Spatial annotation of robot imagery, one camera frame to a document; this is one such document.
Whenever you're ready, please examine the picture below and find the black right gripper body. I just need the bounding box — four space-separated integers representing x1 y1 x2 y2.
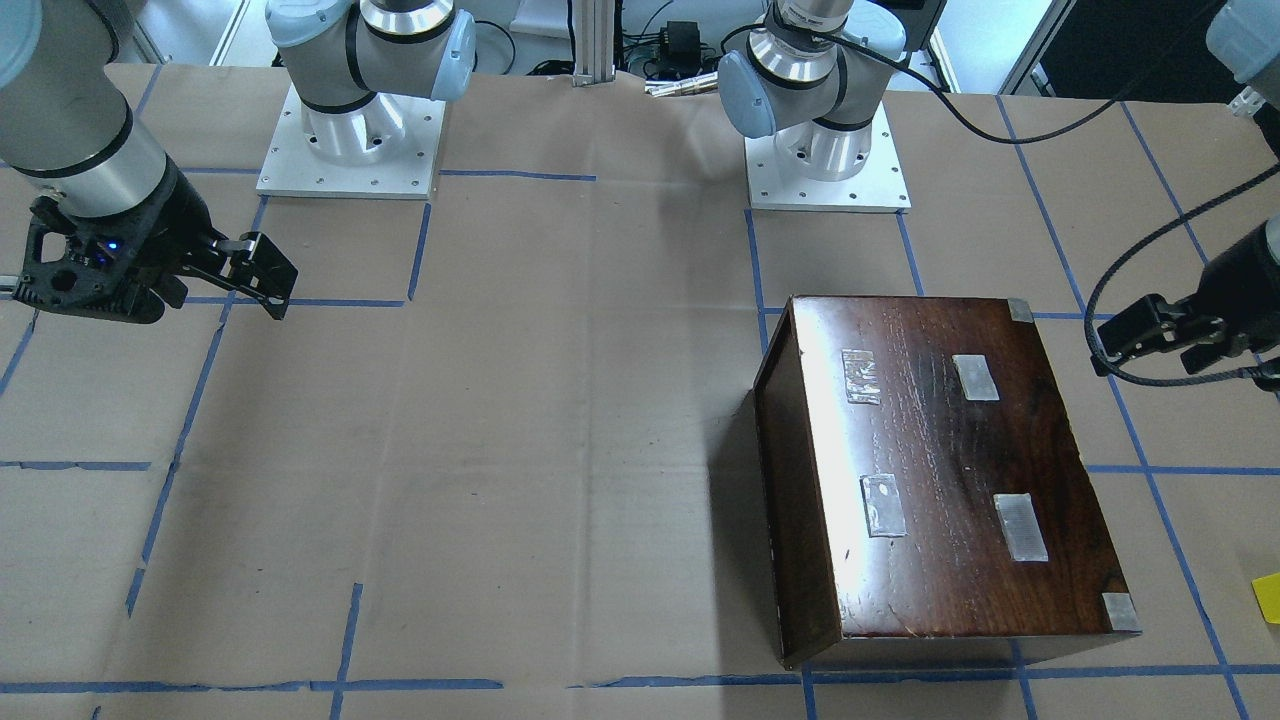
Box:
12 160 227 324

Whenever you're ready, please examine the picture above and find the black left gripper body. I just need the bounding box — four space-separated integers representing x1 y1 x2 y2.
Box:
1190 218 1279 352

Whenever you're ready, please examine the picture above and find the yellow block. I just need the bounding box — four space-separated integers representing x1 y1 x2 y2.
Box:
1251 571 1280 625

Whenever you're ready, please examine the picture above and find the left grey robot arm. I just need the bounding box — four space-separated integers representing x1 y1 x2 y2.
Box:
717 1 1277 392

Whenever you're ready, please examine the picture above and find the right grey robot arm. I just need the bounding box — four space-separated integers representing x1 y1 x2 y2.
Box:
3 1 476 324

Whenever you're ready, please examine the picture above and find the dark wooden drawer cabinet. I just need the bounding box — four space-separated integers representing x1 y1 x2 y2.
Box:
753 295 1140 670

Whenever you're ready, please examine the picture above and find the brown paper table cover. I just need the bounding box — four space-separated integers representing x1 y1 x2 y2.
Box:
1 64 1277 719

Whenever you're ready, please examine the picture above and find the black power adapter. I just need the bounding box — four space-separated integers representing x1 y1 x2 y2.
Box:
659 20 701 68

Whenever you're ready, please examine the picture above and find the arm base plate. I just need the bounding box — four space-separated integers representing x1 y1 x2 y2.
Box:
257 88 448 201
745 106 913 213

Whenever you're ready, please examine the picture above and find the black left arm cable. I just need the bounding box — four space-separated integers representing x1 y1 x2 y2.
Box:
722 24 1280 389

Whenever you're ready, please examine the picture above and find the aluminium frame post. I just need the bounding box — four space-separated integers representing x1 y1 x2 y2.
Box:
567 0 622 87

